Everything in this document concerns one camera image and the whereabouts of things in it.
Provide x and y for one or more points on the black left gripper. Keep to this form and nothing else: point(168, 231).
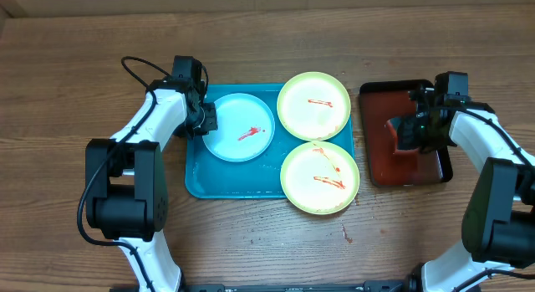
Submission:
point(211, 122)

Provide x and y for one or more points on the black tray with brown water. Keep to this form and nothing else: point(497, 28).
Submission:
point(379, 102)

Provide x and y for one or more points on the teal plastic tray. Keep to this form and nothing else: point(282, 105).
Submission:
point(207, 176)

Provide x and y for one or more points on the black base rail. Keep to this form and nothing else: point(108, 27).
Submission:
point(367, 286)

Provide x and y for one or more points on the light blue plate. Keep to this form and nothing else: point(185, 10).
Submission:
point(246, 127)

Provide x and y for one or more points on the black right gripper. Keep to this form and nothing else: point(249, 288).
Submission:
point(445, 142)

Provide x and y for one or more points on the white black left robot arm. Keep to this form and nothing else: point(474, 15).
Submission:
point(125, 200)

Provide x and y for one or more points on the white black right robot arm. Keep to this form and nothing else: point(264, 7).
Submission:
point(495, 239)

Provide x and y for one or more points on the yellow plate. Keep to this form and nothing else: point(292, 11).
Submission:
point(313, 106)
point(320, 178)

